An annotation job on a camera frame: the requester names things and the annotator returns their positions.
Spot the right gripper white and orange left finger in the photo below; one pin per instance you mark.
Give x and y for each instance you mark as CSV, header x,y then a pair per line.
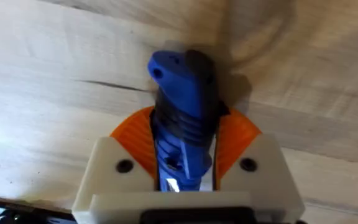
x,y
129,155

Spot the right gripper white and orange right finger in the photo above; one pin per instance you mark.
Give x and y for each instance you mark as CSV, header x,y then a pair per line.
x,y
253,161

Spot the blue electric screwdriver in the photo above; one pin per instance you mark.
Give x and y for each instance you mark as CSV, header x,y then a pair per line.
x,y
185,115

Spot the black rail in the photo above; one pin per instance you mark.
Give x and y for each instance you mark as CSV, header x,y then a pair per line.
x,y
17,211

